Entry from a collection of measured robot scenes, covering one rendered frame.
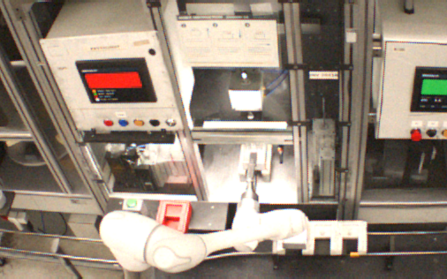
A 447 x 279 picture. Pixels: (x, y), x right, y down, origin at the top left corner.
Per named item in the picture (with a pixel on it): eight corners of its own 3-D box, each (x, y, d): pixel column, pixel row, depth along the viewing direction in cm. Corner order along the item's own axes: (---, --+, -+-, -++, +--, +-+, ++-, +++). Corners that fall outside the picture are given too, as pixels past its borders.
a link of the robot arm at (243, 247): (240, 224, 227) (270, 220, 222) (235, 258, 218) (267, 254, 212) (230, 210, 220) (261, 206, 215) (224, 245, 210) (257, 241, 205)
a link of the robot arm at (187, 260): (211, 235, 171) (173, 221, 177) (185, 245, 155) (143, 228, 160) (201, 274, 173) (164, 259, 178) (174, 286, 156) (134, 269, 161)
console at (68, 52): (76, 136, 211) (36, 46, 176) (95, 83, 229) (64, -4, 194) (181, 137, 203) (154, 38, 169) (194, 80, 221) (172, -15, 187)
